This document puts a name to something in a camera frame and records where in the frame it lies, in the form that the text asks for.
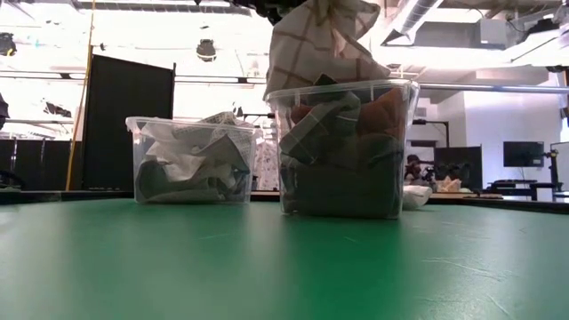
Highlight grey horizontal pipe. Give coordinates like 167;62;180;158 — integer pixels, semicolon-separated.
417;83;569;96

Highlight plain white towel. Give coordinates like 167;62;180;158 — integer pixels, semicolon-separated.
140;122;211;183

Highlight black monitor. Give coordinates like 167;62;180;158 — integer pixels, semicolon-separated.
502;140;545;169

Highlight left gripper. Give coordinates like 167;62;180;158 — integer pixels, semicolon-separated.
229;0;309;26

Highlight grey white-checked towel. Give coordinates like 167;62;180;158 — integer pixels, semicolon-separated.
278;91;363;166

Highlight white brown-checked towel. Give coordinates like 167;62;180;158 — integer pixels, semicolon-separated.
262;0;392;101

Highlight white dotted towel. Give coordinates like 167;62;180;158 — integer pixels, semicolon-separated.
198;110;255;155

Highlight white crumpled cloth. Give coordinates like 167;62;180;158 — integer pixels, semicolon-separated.
402;184;434;212

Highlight dark grey waffle towel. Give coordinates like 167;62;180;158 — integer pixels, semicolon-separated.
280;132;404;220

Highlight person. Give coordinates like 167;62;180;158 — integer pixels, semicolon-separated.
405;153;435;184

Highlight black ceiling lamp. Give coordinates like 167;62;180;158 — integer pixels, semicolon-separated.
196;38;218;63
0;32;19;58

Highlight black standing panel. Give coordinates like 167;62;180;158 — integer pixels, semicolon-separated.
82;53;177;192

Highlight clear plastic bin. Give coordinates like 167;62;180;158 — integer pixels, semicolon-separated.
264;78;421;220
124;113;264;206

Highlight grey ceiling duct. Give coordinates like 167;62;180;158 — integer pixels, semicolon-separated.
381;0;442;46

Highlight black equipment stand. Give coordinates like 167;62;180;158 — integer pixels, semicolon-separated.
543;148;564;193

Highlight black partition panel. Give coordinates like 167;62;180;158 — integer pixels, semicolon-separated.
433;145;484;190

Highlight yellow pole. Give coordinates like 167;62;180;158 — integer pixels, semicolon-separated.
65;0;97;192

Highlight dark background bench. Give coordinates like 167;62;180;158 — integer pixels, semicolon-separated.
485;179;564;202

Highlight grey ceiling unit box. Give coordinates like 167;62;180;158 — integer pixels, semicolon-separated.
478;17;510;46

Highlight black table edge rail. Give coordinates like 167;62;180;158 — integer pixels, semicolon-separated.
0;189;569;215

